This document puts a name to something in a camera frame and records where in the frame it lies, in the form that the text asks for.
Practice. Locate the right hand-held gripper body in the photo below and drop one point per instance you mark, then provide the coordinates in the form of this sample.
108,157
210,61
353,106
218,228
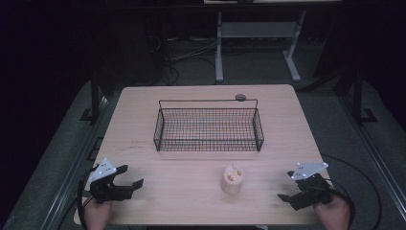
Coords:
314,191

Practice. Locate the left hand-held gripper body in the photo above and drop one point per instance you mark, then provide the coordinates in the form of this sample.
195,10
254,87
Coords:
110,191

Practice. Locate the small beige cup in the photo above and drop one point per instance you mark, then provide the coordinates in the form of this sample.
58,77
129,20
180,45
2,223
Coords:
232,182

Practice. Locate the person's left hand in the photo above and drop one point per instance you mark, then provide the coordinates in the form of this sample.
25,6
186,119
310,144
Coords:
97,215

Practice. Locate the person's right hand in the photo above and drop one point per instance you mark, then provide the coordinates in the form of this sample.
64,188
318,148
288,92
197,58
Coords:
333,214

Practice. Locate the grey round disc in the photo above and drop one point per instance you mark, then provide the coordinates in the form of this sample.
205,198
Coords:
240,97

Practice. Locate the black metal post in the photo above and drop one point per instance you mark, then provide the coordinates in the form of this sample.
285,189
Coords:
94,96
358,96

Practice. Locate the white metal desk frame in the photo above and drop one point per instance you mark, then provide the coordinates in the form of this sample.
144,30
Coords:
255,29

